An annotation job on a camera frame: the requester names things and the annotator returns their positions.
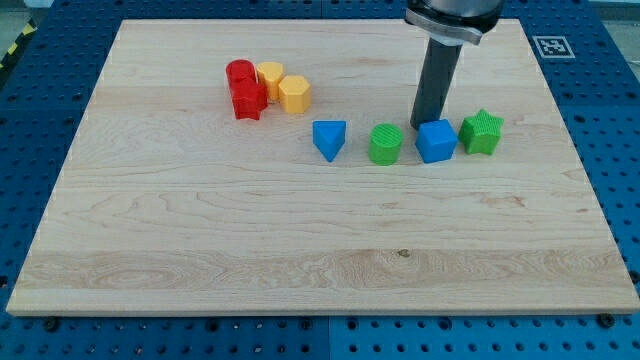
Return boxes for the green star block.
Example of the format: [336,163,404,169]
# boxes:
[458,109,504,155]

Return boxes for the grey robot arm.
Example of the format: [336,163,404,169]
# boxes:
[404,0,505,46]

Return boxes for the red star block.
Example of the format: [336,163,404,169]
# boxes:
[231,79,268,120]

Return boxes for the blue cube block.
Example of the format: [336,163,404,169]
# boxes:
[415,119,458,163]

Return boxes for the blue triangle block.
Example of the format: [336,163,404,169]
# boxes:
[312,120,346,162]

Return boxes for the wooden board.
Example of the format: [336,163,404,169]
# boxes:
[7,20,639,317]

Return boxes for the green cylinder block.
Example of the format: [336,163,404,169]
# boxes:
[368,123,403,166]

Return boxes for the yellow hexagon block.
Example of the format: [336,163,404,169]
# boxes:
[278,75,312,114]

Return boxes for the yellow heart block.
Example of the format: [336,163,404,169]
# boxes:
[256,61,285,102]

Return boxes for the red cylinder block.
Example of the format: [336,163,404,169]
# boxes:
[225,59,257,90]

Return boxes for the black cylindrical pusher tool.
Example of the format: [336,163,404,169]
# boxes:
[410,39,462,130]

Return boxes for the white fiducial marker tag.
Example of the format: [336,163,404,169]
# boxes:
[533,35,575,59]

